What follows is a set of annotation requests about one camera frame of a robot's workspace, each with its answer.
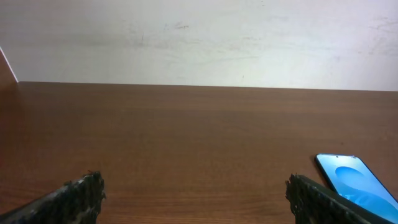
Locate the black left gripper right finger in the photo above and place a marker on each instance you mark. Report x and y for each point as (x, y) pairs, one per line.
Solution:
(312, 203)

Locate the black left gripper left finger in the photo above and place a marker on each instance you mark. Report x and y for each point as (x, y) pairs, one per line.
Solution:
(77, 201)

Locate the blue Galaxy smartphone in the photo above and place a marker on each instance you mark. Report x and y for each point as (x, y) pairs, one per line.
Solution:
(352, 179)

